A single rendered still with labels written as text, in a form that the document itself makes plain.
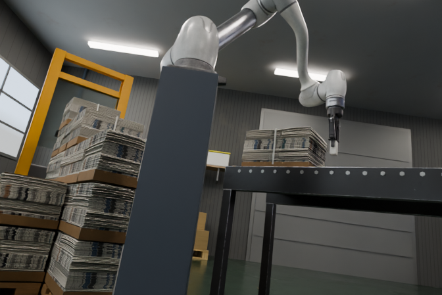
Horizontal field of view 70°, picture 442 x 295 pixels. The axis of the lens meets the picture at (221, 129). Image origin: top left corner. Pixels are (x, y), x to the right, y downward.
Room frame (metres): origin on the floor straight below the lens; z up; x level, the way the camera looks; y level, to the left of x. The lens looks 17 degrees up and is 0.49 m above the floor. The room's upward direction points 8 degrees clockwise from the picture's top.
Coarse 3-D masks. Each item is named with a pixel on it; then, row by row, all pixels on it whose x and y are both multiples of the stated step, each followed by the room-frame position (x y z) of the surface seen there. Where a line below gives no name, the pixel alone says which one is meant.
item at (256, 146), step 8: (248, 136) 1.71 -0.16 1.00; (256, 136) 1.68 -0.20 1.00; (264, 136) 1.65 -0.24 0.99; (248, 144) 1.70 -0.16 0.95; (256, 144) 1.67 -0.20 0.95; (264, 144) 1.64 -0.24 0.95; (248, 152) 1.70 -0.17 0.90; (256, 152) 1.67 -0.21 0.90; (264, 152) 1.64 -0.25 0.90; (248, 160) 1.69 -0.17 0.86; (256, 160) 1.67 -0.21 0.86; (264, 160) 1.64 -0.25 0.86
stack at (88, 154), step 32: (64, 160) 1.94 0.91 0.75; (96, 160) 1.35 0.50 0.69; (128, 160) 1.38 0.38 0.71; (96, 192) 1.32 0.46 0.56; (128, 192) 1.40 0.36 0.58; (96, 224) 1.34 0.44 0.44; (128, 224) 1.41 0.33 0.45; (64, 256) 1.41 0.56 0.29; (96, 256) 1.36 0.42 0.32; (64, 288) 1.32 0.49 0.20; (96, 288) 1.38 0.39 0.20
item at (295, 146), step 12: (288, 132) 1.57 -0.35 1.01; (300, 132) 1.53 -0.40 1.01; (312, 132) 1.53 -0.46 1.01; (288, 144) 1.56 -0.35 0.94; (300, 144) 1.52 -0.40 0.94; (312, 144) 1.55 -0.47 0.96; (324, 144) 1.69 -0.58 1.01; (288, 156) 1.56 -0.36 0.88; (300, 156) 1.52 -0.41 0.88; (312, 156) 1.56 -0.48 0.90; (324, 156) 1.71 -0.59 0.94
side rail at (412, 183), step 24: (240, 168) 1.58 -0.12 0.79; (264, 168) 1.50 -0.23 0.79; (288, 168) 1.43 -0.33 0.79; (312, 168) 1.37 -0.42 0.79; (336, 168) 1.31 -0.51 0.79; (360, 168) 1.25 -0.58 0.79; (384, 168) 1.20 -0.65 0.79; (408, 168) 1.15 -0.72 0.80; (432, 168) 1.11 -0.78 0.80; (264, 192) 1.52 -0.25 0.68; (288, 192) 1.43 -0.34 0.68; (312, 192) 1.36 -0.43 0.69; (336, 192) 1.31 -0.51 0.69; (360, 192) 1.25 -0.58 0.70; (384, 192) 1.20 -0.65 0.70; (408, 192) 1.15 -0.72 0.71; (432, 192) 1.11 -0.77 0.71
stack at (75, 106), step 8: (72, 104) 2.28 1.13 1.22; (80, 104) 2.31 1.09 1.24; (88, 104) 2.34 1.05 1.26; (96, 104) 2.37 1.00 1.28; (64, 112) 2.46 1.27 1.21; (72, 112) 2.29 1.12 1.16; (104, 112) 2.41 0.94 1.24; (112, 112) 2.45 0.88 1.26; (120, 112) 2.48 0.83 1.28; (64, 120) 2.39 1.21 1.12; (64, 128) 2.29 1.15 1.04; (56, 144) 2.43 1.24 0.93; (48, 168) 2.44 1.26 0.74; (48, 176) 2.41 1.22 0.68
